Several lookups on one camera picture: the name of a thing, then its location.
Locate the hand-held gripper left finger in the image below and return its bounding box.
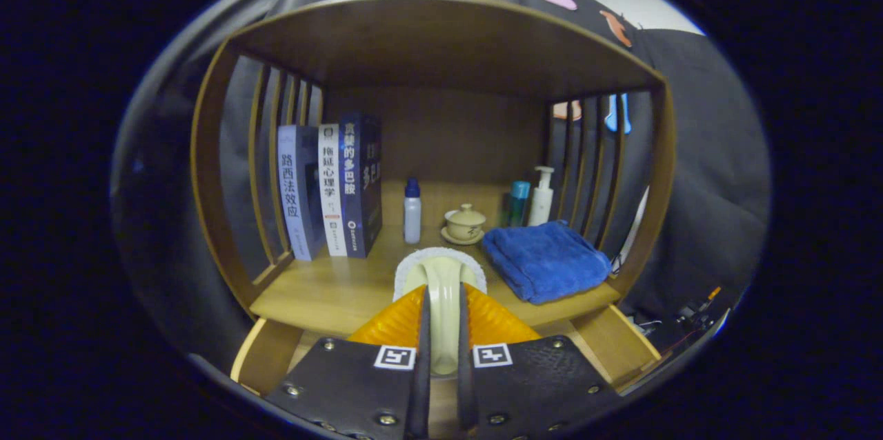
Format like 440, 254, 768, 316
264, 283, 432, 440

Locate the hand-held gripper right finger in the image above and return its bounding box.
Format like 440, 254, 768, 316
457, 281, 622, 437

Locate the cream scrubbing brush with handle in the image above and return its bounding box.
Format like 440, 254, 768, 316
392, 247, 488, 377

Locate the wooden countertop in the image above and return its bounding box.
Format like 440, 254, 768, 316
250, 181, 622, 337

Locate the wooden cabinet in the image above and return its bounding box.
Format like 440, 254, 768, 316
190, 0, 677, 396

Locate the folded blue towel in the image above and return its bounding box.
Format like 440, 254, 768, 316
481, 221, 613, 306

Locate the black device with orange tip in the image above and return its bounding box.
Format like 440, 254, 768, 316
673, 286, 725, 337

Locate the beige lidded tea cup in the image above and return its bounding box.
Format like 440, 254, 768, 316
441, 203, 487, 246

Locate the teal bottle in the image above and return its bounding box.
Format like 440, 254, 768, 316
507, 181, 531, 228

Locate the white bottle with blue cap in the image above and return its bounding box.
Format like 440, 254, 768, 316
404, 178, 422, 245

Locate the white pump bottle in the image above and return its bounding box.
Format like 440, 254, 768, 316
528, 166, 555, 227

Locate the white book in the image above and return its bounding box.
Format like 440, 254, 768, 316
317, 123, 349, 257

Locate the light blue book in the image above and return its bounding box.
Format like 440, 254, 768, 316
277, 124, 325, 261

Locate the dark blue book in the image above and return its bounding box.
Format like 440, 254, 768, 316
338, 112, 384, 259

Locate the black backdrop cloth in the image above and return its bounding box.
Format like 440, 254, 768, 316
110, 0, 772, 358

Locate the tangle of thin cables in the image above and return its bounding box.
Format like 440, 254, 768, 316
628, 316, 668, 336

